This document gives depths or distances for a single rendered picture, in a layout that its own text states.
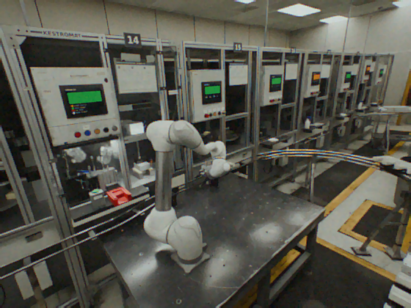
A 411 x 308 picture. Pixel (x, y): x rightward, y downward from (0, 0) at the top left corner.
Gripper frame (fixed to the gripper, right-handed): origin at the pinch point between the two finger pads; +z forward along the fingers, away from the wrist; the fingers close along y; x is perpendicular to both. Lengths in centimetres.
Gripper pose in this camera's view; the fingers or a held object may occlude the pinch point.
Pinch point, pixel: (197, 181)
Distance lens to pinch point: 194.4
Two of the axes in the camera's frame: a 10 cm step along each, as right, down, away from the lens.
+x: -8.2, -0.4, -5.7
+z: -5.4, 3.8, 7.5
